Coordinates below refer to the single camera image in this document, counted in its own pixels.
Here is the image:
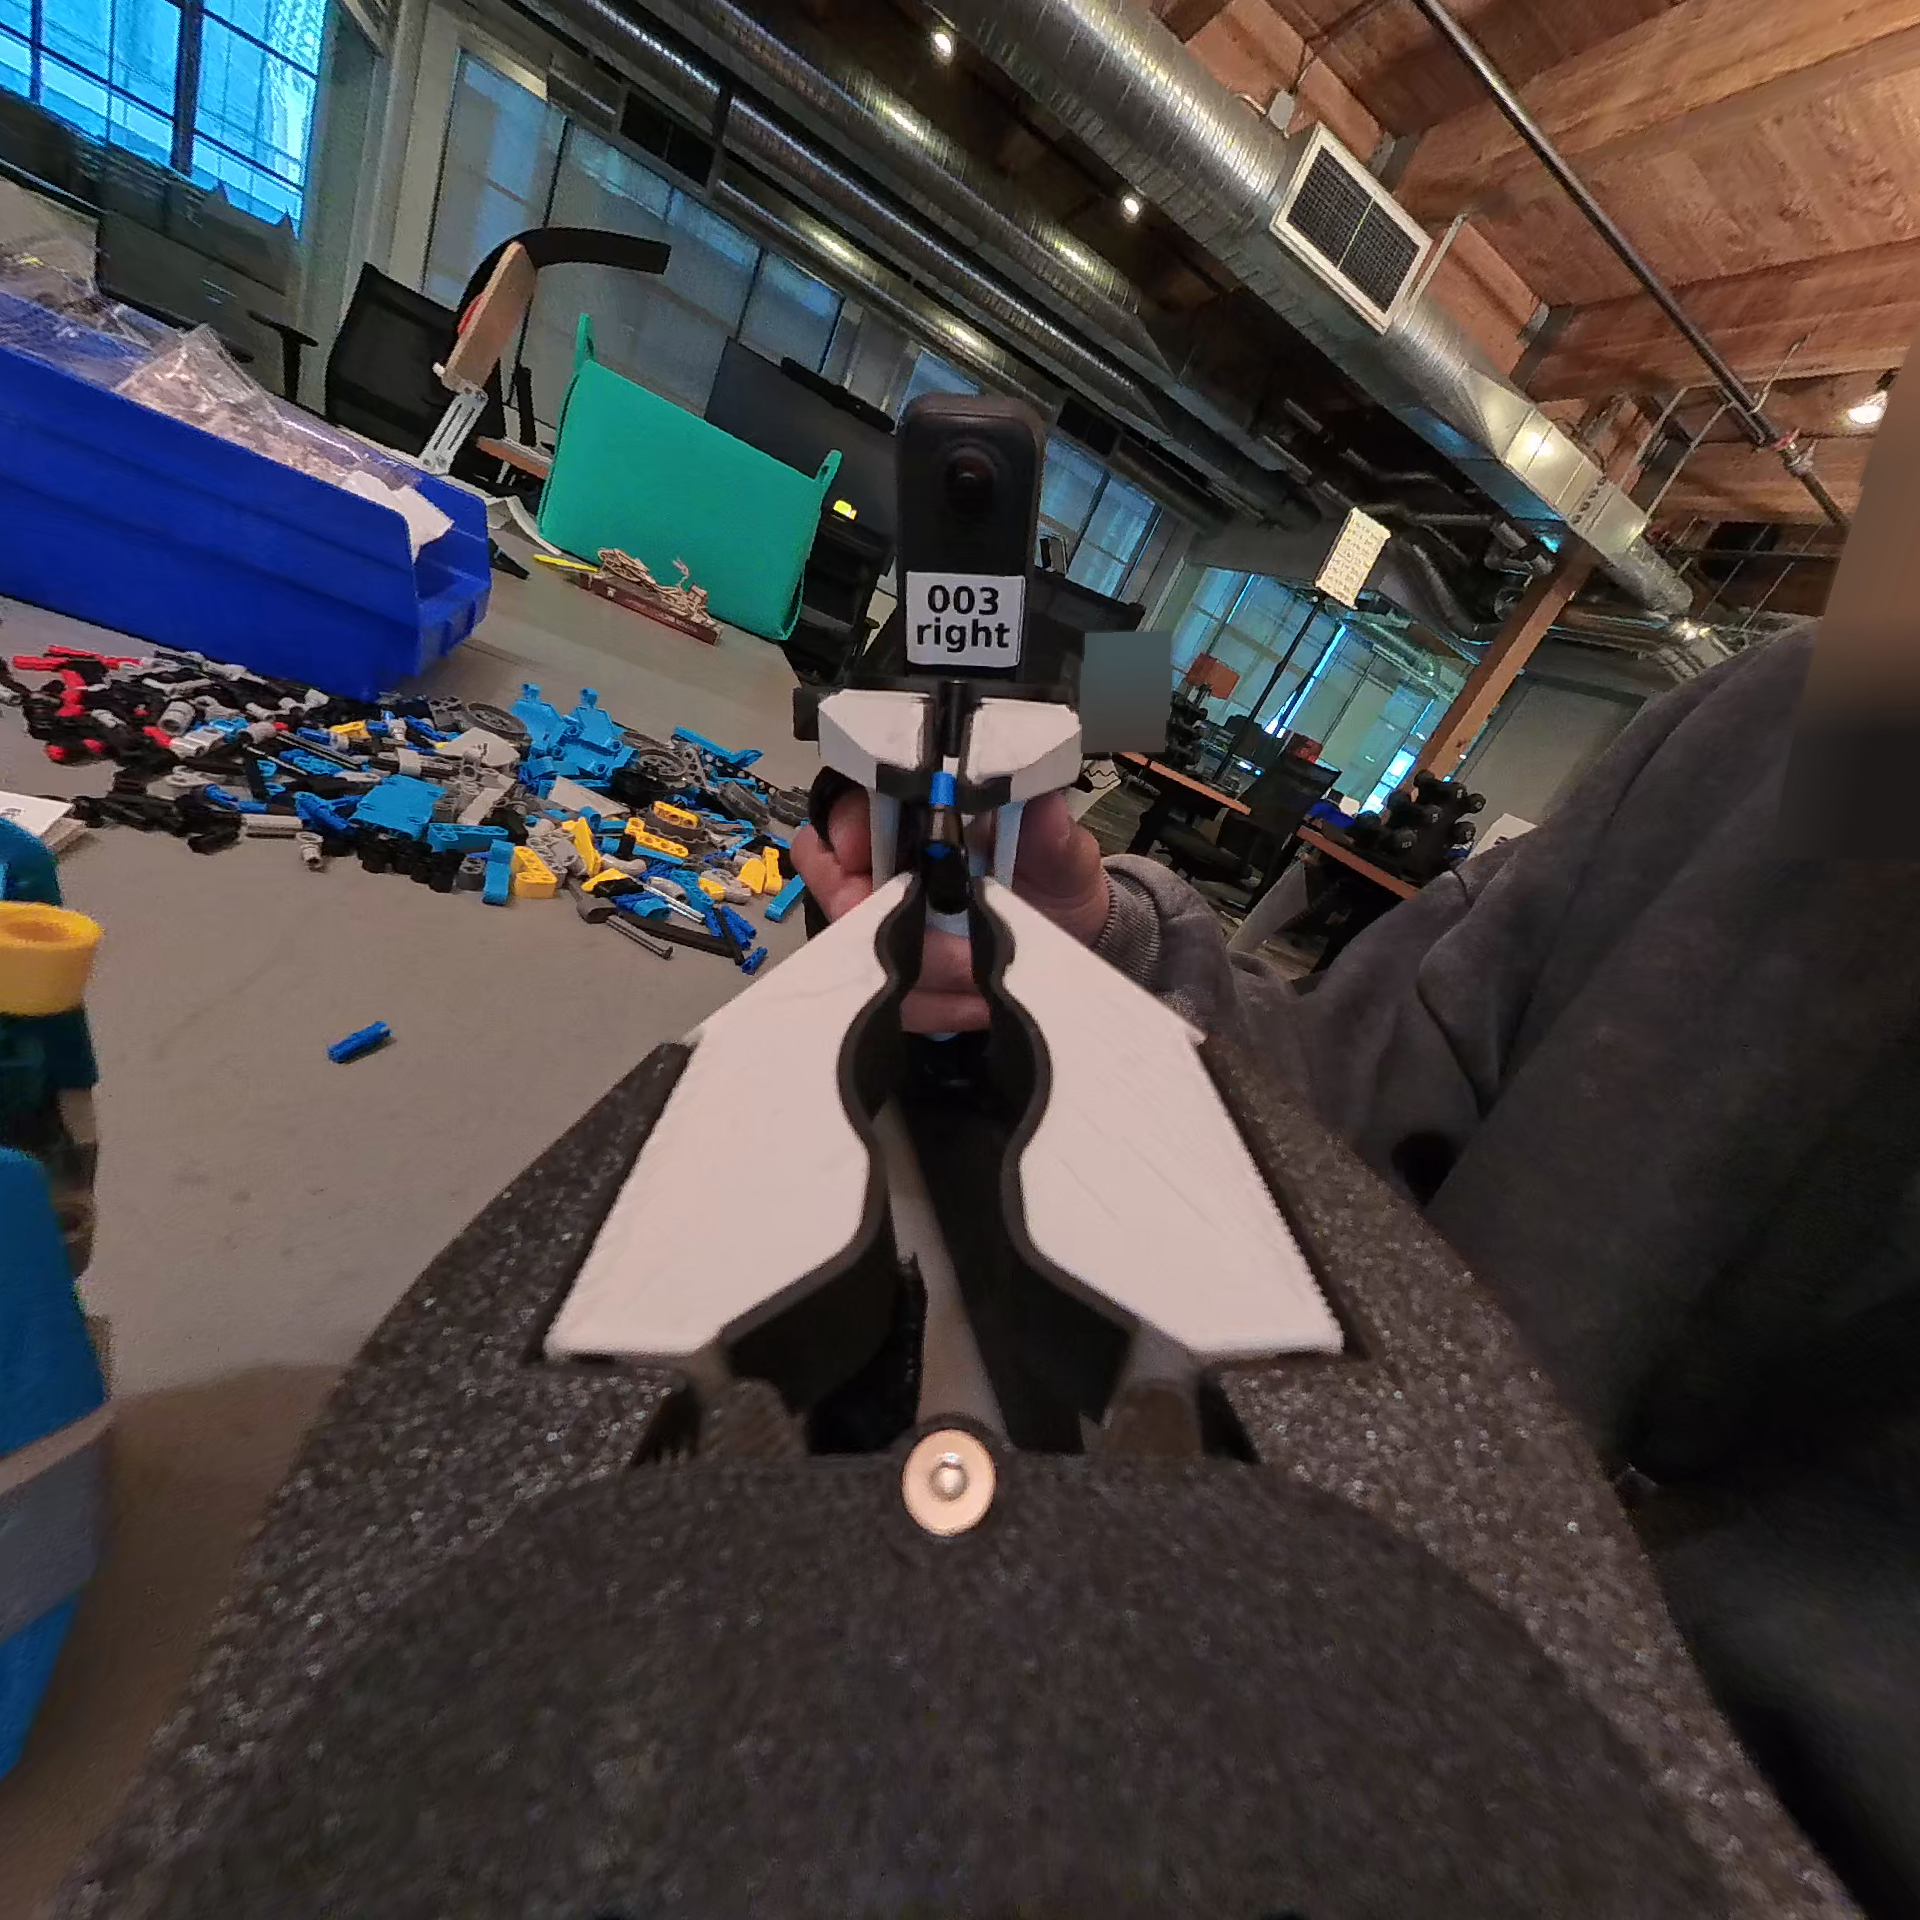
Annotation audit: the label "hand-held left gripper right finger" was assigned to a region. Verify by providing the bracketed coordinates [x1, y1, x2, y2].
[968, 876, 1347, 1422]

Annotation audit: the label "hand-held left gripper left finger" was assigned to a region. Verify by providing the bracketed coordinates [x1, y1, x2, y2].
[544, 875, 923, 1372]

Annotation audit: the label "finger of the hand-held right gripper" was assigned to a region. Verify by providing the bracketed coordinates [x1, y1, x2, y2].
[813, 690, 951, 882]
[956, 699, 1087, 891]

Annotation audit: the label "pile of toy brick pieces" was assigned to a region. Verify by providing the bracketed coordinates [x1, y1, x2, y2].
[0, 641, 816, 979]

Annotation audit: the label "grey blue toy brick model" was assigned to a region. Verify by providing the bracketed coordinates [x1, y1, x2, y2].
[0, 814, 116, 1782]

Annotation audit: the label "person's right forearm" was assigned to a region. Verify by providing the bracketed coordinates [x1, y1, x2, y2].
[1102, 846, 1356, 1053]

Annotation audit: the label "person's right hand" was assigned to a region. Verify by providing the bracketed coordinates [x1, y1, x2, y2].
[787, 789, 1120, 1040]

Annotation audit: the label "small wooden model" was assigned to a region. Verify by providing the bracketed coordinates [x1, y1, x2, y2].
[590, 544, 727, 649]

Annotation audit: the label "white hanging sign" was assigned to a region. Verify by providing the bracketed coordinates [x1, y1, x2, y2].
[1316, 504, 1392, 614]

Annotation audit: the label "black office chair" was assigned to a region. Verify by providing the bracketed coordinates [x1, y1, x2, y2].
[321, 260, 463, 454]

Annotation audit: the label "blue plastic bin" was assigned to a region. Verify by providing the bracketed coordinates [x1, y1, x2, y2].
[0, 287, 498, 709]

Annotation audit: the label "clear plastic bags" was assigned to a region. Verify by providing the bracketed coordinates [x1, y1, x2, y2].
[0, 242, 455, 530]

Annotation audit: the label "black ceiling pipe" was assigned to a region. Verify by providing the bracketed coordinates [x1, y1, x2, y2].
[1409, 0, 1856, 530]

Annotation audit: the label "silver ventilation duct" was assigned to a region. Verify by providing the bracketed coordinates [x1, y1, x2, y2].
[928, 0, 1701, 621]

